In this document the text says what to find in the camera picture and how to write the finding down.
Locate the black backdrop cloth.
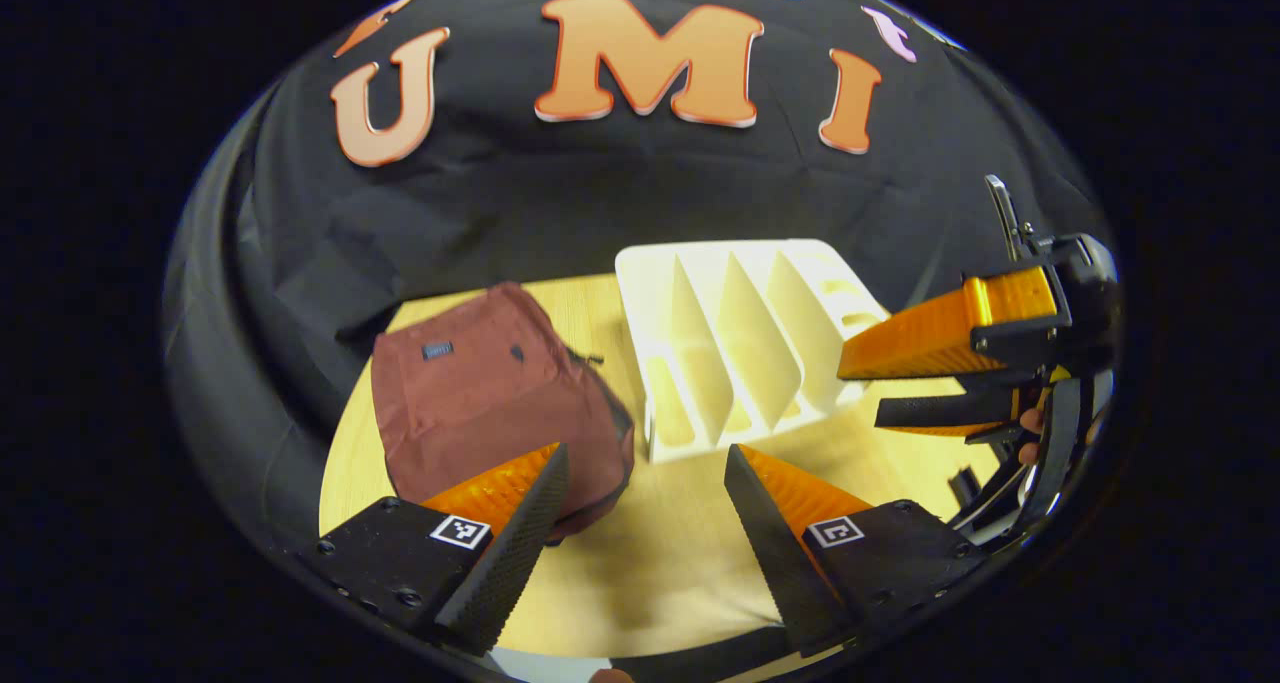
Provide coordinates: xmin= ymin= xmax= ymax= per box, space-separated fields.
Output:
xmin=165 ymin=0 xmax=1111 ymax=554

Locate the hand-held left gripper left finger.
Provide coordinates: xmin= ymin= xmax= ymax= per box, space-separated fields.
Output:
xmin=300 ymin=443 xmax=571 ymax=657

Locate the maroon schoolbag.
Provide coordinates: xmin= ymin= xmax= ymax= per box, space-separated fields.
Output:
xmin=370 ymin=281 xmax=637 ymax=544

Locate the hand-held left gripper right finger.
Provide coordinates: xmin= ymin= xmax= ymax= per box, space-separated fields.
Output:
xmin=723 ymin=443 xmax=991 ymax=657

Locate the white bookshelf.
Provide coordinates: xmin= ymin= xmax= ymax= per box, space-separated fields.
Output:
xmin=614 ymin=239 xmax=891 ymax=464

